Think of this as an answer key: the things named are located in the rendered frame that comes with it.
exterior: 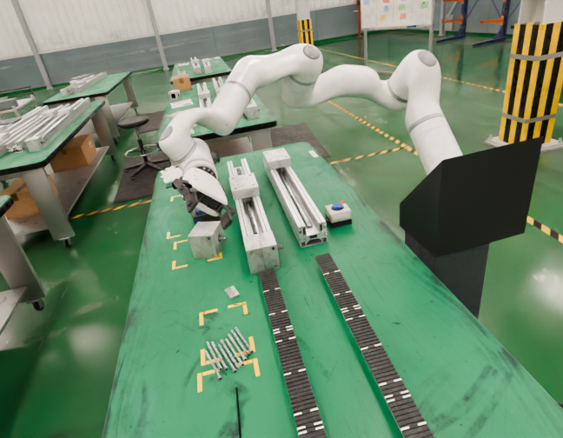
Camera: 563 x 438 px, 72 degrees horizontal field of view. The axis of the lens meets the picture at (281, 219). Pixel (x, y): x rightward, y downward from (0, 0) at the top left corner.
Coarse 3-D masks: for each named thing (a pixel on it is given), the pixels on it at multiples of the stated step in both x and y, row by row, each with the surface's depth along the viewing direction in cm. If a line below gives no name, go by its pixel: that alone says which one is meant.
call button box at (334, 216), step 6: (330, 204) 148; (342, 204) 147; (330, 210) 144; (336, 210) 143; (342, 210) 143; (348, 210) 142; (330, 216) 142; (336, 216) 142; (342, 216) 142; (348, 216) 143; (330, 222) 144; (336, 222) 143; (342, 222) 144; (348, 222) 144
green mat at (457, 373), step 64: (320, 192) 172; (192, 256) 140; (384, 256) 125; (128, 320) 115; (192, 320) 111; (256, 320) 107; (320, 320) 104; (384, 320) 101; (448, 320) 98; (128, 384) 94; (192, 384) 91; (256, 384) 89; (320, 384) 87; (448, 384) 82; (512, 384) 80
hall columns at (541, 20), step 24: (528, 0) 331; (552, 0) 308; (528, 24) 327; (552, 24) 316; (528, 48) 332; (552, 48) 325; (528, 72) 338; (552, 72) 335; (528, 96) 344; (552, 96) 347; (504, 120) 378; (528, 120) 352; (552, 120) 358
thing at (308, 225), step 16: (272, 176) 177; (288, 176) 176; (288, 192) 164; (304, 192) 155; (288, 208) 145; (304, 208) 152; (304, 224) 133; (320, 224) 136; (304, 240) 134; (320, 240) 137
